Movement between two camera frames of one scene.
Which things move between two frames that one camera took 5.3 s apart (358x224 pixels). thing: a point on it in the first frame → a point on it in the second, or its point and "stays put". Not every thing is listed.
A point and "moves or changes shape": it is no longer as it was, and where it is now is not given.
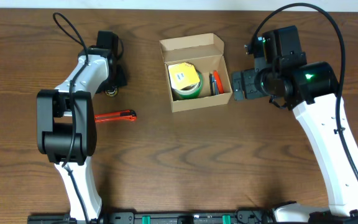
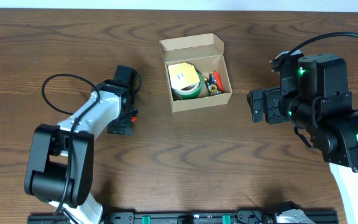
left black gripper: x=123 y=78 → x=124 y=123
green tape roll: x=191 y=91 stays put
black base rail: x=168 y=216 stays put
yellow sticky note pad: x=183 y=74 stays put
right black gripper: x=248 y=76 → x=272 y=97
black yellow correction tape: x=112 y=93 moves or changes shape
